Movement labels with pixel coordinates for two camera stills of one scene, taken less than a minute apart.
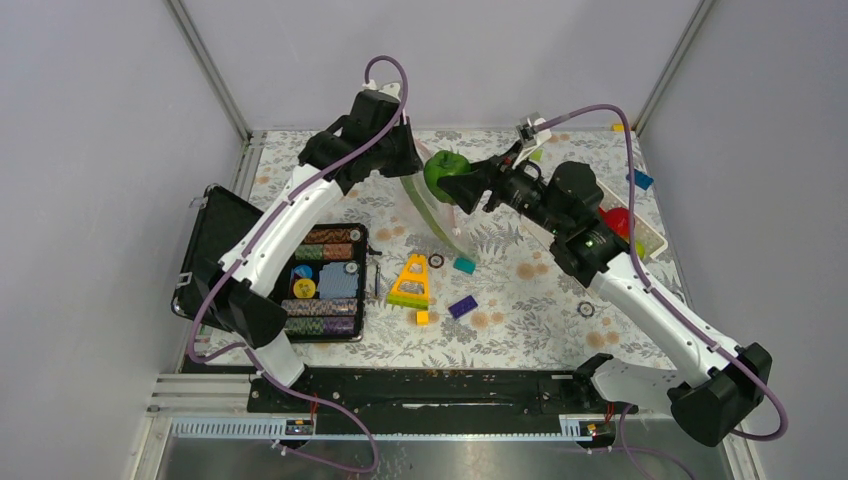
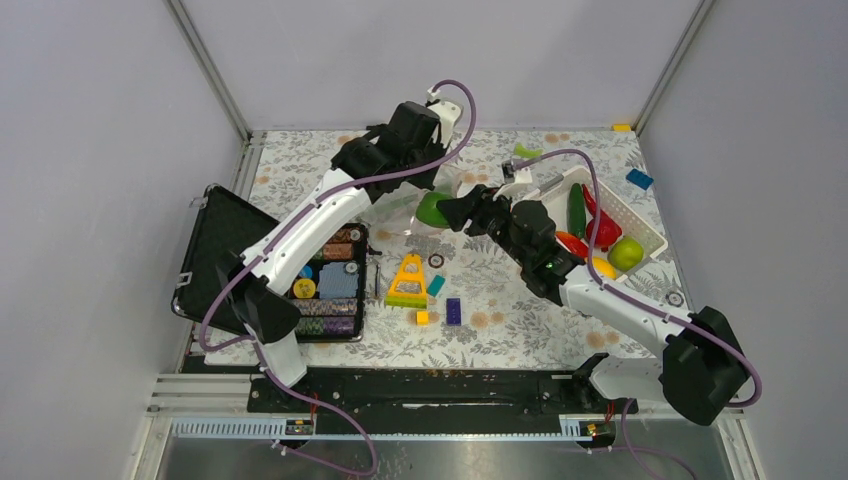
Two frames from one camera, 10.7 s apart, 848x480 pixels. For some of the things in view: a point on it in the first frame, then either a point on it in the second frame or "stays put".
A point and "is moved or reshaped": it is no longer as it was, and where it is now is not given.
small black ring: (436, 266) stays put
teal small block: (464, 265) -> (436, 285)
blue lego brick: (641, 179) stays put
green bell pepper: (443, 163) is moved or reshaped
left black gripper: (411, 160) -> (426, 180)
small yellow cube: (422, 318) stays put
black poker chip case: (324, 296) stays put
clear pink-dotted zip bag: (459, 229) is moved or reshaped
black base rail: (430, 391) stays put
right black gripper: (497, 174) -> (459, 211)
